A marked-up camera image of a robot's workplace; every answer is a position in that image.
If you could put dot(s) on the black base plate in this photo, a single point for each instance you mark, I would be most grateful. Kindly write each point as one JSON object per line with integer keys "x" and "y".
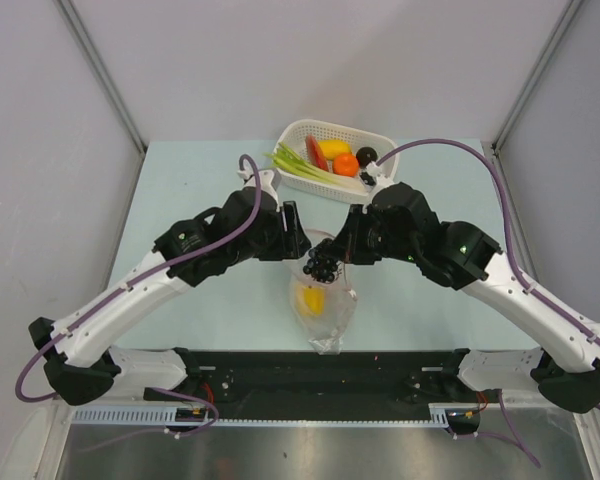
{"x": 350, "y": 386}

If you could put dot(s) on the fake black grape bunch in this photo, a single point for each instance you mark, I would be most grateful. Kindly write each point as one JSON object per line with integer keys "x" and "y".
{"x": 319, "y": 266}

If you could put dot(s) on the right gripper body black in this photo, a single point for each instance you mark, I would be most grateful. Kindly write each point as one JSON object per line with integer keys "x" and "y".
{"x": 365, "y": 243}

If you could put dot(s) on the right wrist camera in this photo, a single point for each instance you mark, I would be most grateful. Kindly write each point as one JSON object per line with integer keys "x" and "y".
{"x": 372, "y": 175}

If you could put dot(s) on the yellow fake bell pepper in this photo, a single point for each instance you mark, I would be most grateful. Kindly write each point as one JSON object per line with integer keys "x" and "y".
{"x": 313, "y": 300}

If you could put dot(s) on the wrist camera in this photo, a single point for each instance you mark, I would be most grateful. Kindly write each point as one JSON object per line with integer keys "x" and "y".
{"x": 269, "y": 180}
{"x": 372, "y": 175}

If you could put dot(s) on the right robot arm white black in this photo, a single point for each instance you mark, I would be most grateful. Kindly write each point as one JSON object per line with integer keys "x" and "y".
{"x": 398, "y": 224}

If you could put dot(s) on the fake watermelon slice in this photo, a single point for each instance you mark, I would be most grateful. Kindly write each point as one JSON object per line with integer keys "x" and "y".
{"x": 315, "y": 154}

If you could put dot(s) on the dark purple fake plum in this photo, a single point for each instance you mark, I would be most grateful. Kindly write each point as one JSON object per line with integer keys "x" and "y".
{"x": 365, "y": 156}

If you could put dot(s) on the fake green lettuce leaf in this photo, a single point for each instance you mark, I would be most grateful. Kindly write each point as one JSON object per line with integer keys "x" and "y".
{"x": 292, "y": 163}

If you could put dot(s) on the yellow fake lemon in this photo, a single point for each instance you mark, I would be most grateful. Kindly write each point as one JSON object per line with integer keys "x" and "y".
{"x": 332, "y": 148}

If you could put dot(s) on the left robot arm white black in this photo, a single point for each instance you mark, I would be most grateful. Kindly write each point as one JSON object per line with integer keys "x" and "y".
{"x": 82, "y": 361}

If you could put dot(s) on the white slotted cable duct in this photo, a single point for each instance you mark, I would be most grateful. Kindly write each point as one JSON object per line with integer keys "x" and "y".
{"x": 141, "y": 415}

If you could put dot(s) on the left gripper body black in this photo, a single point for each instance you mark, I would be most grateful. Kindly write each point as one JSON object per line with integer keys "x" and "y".
{"x": 278, "y": 243}

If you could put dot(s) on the white perforated plastic basket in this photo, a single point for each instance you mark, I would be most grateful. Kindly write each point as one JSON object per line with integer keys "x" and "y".
{"x": 328, "y": 160}

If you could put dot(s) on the orange fake orange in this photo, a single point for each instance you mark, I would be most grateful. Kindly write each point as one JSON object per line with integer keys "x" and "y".
{"x": 345, "y": 165}

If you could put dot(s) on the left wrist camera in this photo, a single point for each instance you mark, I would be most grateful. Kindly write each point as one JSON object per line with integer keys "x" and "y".
{"x": 269, "y": 180}

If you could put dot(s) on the clear zip top bag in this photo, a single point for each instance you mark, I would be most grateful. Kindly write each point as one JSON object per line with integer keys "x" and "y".
{"x": 324, "y": 333}

